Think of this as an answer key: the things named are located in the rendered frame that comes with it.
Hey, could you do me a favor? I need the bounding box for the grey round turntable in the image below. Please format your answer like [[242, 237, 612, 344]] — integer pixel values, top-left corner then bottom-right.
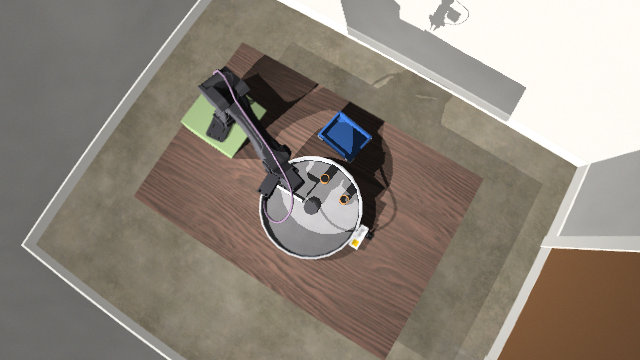
[[259, 156, 374, 259]]

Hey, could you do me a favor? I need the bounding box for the blue open crate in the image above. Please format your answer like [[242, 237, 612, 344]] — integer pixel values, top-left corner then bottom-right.
[[318, 111, 372, 162]]

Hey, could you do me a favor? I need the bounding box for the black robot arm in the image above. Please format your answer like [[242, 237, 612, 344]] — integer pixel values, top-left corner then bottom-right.
[[198, 66, 305, 199]]

